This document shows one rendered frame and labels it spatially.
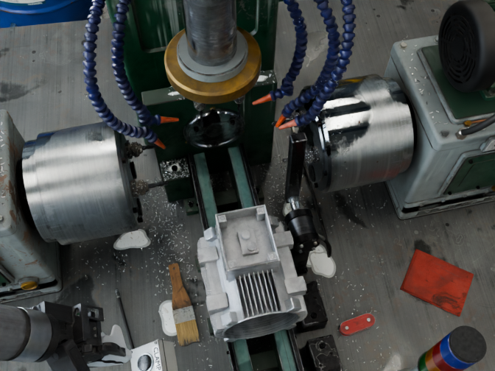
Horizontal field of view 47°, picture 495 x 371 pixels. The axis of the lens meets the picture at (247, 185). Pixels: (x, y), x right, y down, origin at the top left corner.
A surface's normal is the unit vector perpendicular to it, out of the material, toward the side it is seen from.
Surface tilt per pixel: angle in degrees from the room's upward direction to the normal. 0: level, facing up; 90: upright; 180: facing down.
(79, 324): 30
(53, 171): 17
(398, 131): 39
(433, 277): 0
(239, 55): 0
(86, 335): 60
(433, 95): 0
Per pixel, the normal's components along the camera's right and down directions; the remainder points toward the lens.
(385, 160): 0.21, 0.58
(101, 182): 0.12, 0.04
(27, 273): 0.22, 0.85
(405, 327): 0.00, -0.48
